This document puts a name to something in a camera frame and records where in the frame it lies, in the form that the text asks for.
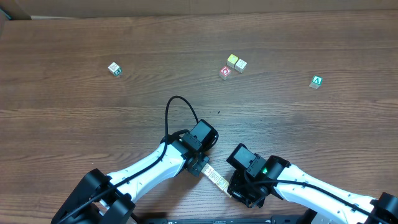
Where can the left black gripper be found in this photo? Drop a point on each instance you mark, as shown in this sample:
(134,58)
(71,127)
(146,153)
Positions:
(196,165)

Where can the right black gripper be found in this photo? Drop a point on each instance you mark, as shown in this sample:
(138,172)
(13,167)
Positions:
(237,189)

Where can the yellow letter U block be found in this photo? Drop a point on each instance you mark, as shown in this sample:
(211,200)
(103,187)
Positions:
(207,170)

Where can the white animal picture block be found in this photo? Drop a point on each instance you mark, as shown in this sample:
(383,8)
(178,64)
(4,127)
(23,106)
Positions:
(214,176)

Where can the plain yellow wooden block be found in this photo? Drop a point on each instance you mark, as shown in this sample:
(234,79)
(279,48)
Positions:
(226,192)

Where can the white maze picture block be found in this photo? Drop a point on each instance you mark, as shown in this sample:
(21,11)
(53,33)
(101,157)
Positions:
(222,184)

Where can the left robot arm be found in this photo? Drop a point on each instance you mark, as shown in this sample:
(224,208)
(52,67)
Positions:
(111,198)

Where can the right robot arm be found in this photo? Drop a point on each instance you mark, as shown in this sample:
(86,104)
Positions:
(255,178)

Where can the red letter block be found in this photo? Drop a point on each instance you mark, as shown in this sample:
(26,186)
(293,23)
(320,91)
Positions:
(225,72)

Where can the white block with lines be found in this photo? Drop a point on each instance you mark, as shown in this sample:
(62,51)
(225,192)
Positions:
(240,65)

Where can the yellow top block far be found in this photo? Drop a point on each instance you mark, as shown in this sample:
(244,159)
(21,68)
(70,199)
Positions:
(231,61)

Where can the green sided wooden block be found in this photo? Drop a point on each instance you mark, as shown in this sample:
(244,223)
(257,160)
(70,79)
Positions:
(115,69)

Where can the green letter A block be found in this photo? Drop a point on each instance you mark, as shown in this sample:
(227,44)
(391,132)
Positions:
(316,82)

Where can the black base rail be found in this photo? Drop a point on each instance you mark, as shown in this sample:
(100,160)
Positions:
(276,219)

